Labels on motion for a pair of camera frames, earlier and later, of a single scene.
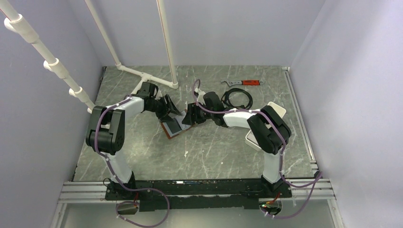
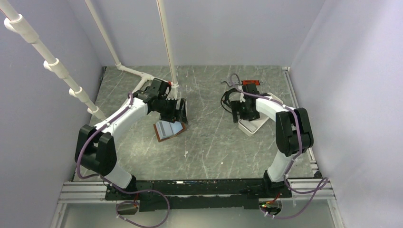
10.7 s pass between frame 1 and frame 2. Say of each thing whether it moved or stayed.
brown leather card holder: moved
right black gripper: moved
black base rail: stayed
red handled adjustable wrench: stayed
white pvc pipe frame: stayed
